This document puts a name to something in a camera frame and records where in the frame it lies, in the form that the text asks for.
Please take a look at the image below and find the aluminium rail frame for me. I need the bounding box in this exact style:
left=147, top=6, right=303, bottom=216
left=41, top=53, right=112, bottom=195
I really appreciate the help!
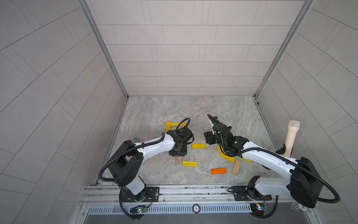
left=78, top=183, right=314, bottom=206

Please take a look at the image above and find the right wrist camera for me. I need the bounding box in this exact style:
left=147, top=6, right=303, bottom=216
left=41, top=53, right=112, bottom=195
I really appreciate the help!
left=207, top=114, right=219, bottom=126

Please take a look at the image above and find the right circuit board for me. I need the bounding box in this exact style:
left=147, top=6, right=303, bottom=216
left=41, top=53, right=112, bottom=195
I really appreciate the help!
left=250, top=203, right=268, bottom=217

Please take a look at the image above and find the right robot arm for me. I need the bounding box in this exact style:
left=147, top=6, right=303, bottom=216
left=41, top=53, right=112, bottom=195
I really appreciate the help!
left=204, top=117, right=340, bottom=208

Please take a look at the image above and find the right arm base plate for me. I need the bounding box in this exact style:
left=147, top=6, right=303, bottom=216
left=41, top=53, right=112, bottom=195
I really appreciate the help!
left=228, top=186, right=272, bottom=201

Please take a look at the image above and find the circuit board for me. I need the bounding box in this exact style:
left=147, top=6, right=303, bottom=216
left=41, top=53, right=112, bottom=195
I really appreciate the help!
left=130, top=205, right=148, bottom=214
left=250, top=203, right=268, bottom=217

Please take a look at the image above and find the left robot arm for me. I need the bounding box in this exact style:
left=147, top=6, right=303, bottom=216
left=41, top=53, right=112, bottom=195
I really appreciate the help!
left=98, top=127, right=194, bottom=201

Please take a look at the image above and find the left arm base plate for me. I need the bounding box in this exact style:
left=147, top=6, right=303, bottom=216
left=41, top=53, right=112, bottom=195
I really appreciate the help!
left=120, top=187, right=160, bottom=203

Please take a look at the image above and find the glitter silver microphone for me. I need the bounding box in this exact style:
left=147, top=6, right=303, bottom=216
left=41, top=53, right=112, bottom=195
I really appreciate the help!
left=131, top=138, right=140, bottom=143

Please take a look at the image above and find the beige microphone on stand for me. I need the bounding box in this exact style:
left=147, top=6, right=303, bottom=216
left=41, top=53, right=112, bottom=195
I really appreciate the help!
left=283, top=120, right=300, bottom=157

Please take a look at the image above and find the orange block lower right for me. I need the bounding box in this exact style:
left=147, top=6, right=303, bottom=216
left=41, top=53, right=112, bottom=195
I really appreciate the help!
left=211, top=168, right=227, bottom=175

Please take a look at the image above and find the left circuit board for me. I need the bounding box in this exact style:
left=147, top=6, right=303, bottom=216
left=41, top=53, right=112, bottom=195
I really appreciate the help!
left=130, top=205, right=148, bottom=214

